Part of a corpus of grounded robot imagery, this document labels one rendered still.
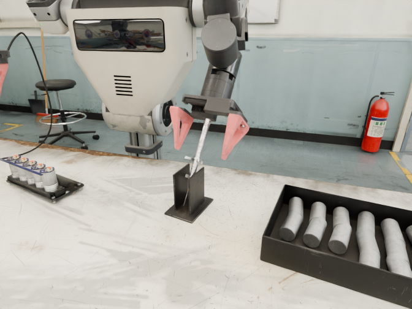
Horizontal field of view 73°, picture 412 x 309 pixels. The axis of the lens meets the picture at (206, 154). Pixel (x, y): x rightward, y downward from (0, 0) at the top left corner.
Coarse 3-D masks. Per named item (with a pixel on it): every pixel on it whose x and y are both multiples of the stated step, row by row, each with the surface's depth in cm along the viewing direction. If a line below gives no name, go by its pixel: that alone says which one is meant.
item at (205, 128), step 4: (204, 124) 52; (208, 124) 52; (204, 128) 51; (208, 128) 52; (204, 132) 51; (200, 136) 51; (204, 136) 51; (200, 140) 51; (204, 140) 51; (200, 144) 51; (200, 148) 51; (196, 152) 51; (200, 152) 51; (196, 156) 51; (196, 160) 51; (196, 164) 51; (192, 168) 51; (196, 168) 51; (192, 172) 50
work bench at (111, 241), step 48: (0, 144) 82; (48, 144) 82; (0, 192) 57; (96, 192) 57; (144, 192) 57; (240, 192) 57; (336, 192) 57; (384, 192) 57; (0, 240) 44; (48, 240) 44; (96, 240) 44; (144, 240) 44; (192, 240) 44; (240, 240) 44; (0, 288) 36; (48, 288) 36; (96, 288) 36; (144, 288) 36; (192, 288) 36; (240, 288) 36; (288, 288) 36; (336, 288) 36
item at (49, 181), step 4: (52, 172) 53; (44, 176) 52; (48, 176) 52; (52, 176) 53; (44, 180) 53; (48, 180) 53; (52, 180) 53; (56, 180) 54; (44, 184) 53; (48, 184) 53; (52, 184) 53; (56, 184) 54; (44, 188) 54; (48, 188) 53; (52, 188) 53; (56, 188) 54
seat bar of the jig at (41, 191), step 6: (12, 180) 59; (18, 180) 58; (24, 186) 57; (30, 186) 56; (60, 186) 55; (36, 192) 55; (42, 192) 54; (48, 192) 53; (54, 192) 53; (60, 192) 54
